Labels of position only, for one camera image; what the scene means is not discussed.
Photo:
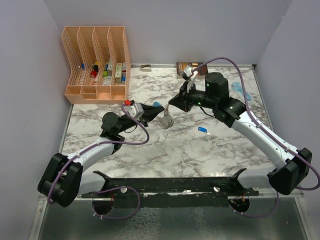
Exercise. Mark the metal keyring holder blue handle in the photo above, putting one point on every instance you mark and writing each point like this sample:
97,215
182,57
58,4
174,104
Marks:
164,119

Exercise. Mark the green white box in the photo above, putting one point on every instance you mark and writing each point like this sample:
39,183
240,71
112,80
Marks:
118,73

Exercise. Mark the brown book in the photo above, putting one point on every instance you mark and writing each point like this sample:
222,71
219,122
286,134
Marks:
180,67

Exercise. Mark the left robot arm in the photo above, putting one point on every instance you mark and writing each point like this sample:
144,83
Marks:
61,180

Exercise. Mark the orange plastic file organizer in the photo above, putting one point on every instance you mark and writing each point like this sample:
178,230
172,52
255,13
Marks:
96,48

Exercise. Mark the red round bottle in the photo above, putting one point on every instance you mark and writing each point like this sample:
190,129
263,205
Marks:
93,74

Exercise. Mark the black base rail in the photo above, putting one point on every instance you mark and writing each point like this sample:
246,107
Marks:
172,192

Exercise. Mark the blue key tag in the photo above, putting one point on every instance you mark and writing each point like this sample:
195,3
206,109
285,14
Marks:
203,130

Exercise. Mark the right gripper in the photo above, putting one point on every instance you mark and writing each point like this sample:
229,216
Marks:
181,100

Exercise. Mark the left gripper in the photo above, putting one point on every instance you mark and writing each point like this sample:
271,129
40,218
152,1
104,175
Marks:
150,112

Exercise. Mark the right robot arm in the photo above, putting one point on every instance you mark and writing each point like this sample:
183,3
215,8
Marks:
290,165

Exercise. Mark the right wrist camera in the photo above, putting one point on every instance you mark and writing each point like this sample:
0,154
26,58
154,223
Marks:
188,73

